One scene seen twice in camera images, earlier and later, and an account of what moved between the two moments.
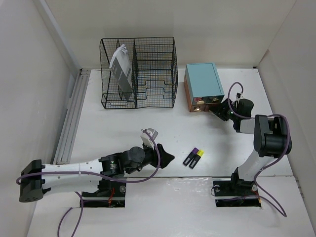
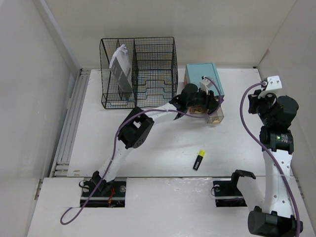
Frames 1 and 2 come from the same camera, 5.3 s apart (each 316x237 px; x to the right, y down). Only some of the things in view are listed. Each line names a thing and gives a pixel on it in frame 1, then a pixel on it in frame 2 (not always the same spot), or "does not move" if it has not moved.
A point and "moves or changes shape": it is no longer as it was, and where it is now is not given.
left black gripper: x=165 y=157 → x=208 y=98
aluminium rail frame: x=64 y=149 does not move
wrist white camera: x=239 y=95 → x=274 y=82
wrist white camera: x=146 y=138 → x=205 y=84
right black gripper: x=219 y=110 → x=254 y=99
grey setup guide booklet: x=120 y=66 does not move
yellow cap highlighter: x=199 y=154 moves or changes shape
